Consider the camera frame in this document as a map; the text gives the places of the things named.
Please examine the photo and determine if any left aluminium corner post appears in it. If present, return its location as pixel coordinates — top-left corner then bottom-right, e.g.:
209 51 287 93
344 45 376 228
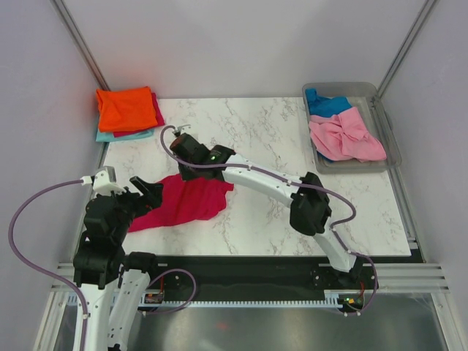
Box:
50 0 110 90

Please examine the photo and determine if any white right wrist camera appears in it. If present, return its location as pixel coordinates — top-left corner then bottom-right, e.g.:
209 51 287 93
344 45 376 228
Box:
173 124 191 137

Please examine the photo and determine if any magenta red t shirt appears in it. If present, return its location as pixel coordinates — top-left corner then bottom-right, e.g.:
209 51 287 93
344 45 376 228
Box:
129 174 234 233

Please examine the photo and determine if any right aluminium corner post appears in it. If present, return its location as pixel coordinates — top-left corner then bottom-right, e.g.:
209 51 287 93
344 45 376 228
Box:
377 0 439 97

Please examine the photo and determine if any aluminium corner post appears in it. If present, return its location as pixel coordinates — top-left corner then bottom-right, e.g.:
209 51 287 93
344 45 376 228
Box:
377 0 439 97
50 0 110 90

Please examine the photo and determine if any grey plastic bin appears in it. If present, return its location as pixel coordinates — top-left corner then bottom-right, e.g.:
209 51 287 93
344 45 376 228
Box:
302 82 401 174

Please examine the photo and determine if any blue t shirt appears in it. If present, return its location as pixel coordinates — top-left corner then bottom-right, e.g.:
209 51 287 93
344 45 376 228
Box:
305 88 352 118

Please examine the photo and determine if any folded magenta t shirt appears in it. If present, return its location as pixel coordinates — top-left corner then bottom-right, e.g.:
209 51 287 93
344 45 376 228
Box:
113 92 165 138

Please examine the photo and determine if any aluminium frame rail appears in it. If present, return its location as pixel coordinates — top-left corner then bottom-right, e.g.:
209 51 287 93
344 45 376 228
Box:
50 262 451 293

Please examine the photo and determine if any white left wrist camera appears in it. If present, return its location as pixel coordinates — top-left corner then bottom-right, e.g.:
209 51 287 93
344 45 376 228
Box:
93 166 124 196

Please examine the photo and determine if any folded teal t shirt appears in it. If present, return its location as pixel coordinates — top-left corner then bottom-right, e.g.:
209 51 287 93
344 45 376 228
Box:
96 129 154 143

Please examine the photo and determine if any white slotted cable duct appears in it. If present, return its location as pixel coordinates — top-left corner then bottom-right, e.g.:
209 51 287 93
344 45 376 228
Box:
65 290 366 308

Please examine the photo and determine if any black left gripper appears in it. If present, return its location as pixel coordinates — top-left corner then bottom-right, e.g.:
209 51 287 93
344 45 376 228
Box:
103 175 162 242

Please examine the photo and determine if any light pink t shirt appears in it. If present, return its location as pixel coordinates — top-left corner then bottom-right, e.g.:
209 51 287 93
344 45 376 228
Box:
309 107 387 162

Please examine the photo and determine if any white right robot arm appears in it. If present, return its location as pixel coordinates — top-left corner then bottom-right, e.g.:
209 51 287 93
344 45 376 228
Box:
163 132 363 288

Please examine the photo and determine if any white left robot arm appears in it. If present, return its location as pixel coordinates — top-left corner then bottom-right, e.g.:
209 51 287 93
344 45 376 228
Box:
73 170 164 350

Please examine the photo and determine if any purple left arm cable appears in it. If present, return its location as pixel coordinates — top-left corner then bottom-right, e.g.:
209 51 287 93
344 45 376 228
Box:
8 178 197 351

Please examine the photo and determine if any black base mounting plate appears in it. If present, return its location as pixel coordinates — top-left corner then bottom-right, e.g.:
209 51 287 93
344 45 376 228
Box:
75 254 380 303

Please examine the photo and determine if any folded orange t shirt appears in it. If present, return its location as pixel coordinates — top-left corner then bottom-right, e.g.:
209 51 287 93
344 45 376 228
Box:
96 86 156 132

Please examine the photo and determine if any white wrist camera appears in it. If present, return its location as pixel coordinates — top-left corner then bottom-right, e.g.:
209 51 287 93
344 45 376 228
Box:
93 166 124 196
173 124 191 137

